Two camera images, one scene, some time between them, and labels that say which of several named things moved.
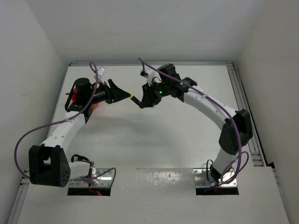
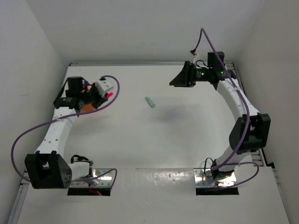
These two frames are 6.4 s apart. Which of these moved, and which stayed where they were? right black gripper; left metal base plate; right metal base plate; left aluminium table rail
Moved: right black gripper
Stayed: right metal base plate; left aluminium table rail; left metal base plate
